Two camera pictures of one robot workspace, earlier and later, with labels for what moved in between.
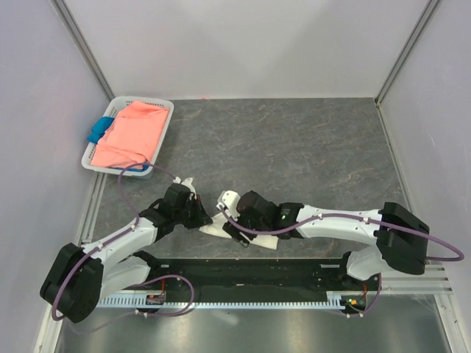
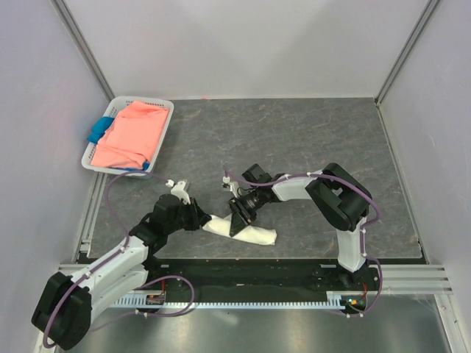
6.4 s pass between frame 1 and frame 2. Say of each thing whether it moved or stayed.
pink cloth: stayed
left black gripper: stayed
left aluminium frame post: stayed
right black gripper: moved
